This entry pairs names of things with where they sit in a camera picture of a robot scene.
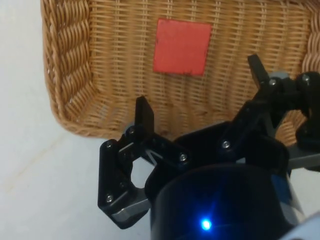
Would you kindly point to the red cube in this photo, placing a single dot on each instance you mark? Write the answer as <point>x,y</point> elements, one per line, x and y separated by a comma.
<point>181,47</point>

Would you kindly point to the brown wicker basket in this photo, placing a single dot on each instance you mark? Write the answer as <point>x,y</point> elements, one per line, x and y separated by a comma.
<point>120,82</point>

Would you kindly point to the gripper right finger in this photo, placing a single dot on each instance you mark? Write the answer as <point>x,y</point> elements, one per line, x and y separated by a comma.
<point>265,100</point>

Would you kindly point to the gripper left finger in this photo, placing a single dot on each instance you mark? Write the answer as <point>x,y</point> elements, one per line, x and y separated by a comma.
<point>110,170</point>

